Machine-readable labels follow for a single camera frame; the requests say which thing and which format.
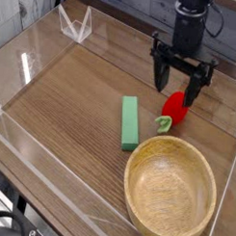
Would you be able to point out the red plush strawberry toy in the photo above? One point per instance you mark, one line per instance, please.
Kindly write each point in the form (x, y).
(173, 112)

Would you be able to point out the green rectangular block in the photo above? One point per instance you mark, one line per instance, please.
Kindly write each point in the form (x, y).
(129, 123)

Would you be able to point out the clear acrylic tray wall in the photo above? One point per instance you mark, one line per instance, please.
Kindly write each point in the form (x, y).
(71, 165)

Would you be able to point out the clear acrylic corner bracket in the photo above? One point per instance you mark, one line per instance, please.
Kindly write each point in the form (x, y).
(76, 30)

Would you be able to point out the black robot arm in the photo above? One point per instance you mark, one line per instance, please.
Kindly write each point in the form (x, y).
(201, 3)

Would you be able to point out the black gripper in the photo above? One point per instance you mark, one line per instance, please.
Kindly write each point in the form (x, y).
(184, 52)

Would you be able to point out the black equipment under table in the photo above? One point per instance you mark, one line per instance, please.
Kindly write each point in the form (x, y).
(20, 225)

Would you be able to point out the wooden oval bowl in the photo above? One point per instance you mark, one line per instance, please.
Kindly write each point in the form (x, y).
(170, 189)

